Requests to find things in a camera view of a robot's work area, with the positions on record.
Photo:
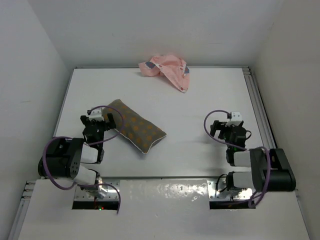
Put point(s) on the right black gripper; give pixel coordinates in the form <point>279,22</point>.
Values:
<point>227,128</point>

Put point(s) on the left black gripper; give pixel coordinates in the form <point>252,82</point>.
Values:
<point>86,120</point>

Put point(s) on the grey pillow orange flowers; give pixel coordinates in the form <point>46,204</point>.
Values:
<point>142,133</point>

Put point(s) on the pink bunny pillowcase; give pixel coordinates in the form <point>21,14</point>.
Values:
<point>175,69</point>

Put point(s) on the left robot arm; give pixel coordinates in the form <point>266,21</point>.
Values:
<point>63,157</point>

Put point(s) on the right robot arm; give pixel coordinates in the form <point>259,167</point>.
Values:
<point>270,170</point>

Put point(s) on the white front cover panel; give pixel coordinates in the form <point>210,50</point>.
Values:
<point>160,210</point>

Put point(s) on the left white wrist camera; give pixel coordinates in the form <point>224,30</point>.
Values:
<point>96,115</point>

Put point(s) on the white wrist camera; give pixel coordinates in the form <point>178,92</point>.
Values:
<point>96,115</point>
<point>234,117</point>

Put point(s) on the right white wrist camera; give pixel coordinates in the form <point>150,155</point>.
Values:
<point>234,117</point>

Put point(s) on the right aluminium rail frame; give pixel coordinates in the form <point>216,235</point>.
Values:
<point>263,123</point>

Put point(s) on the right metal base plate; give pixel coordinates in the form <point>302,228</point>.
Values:
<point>226,195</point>

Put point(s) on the metal base plate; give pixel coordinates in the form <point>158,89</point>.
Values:
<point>100,193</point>
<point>226,195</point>

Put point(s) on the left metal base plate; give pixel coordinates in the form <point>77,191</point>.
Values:
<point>100,193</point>

